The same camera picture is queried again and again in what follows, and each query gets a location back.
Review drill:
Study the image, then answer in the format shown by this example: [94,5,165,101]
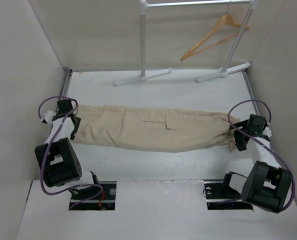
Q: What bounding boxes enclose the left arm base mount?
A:
[68,181,117,211]

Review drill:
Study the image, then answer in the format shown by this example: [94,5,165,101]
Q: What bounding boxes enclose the aluminium table rail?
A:
[53,67,73,111]
[241,70,260,115]

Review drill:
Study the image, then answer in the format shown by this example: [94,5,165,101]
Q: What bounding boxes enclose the left aluminium table rail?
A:
[53,67,73,111]

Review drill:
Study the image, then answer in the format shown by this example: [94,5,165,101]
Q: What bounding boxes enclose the wooden clothes hanger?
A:
[178,12,249,62]

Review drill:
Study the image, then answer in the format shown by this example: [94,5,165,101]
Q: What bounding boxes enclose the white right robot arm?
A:
[220,114,293,214]

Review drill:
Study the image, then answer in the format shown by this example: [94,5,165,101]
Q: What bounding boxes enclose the beige cargo trousers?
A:
[74,105,240,153]

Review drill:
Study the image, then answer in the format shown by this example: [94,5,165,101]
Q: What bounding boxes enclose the right aluminium table rail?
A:
[241,70,260,115]

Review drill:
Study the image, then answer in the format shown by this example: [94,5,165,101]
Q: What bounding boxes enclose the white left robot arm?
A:
[34,96,103,200]

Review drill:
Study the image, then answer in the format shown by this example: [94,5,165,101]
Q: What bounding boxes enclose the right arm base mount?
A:
[202,181,254,211]

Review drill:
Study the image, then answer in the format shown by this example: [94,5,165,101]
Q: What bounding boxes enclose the white clothes rack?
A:
[113,0,258,87]

